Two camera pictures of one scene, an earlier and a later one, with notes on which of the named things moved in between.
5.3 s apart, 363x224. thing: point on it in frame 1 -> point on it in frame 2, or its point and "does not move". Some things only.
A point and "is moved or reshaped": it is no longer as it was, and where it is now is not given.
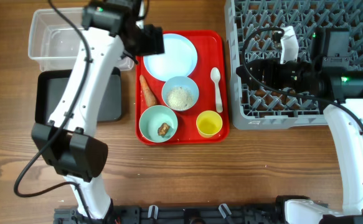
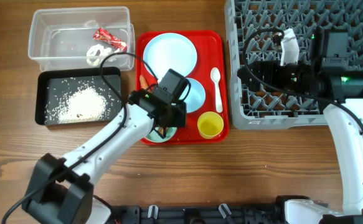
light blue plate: x=179 y=59 does not move
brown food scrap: x=163 y=129 does not move
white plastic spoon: x=215 y=75 does not move
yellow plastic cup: x=208 y=123 does not move
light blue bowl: x=180 y=93 is moved or reshaped
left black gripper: x=153 y=43 -> x=180 y=116
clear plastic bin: x=55 y=43 does not move
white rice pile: x=179 y=98 is moved or reshaped
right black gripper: x=269 y=66 does not move
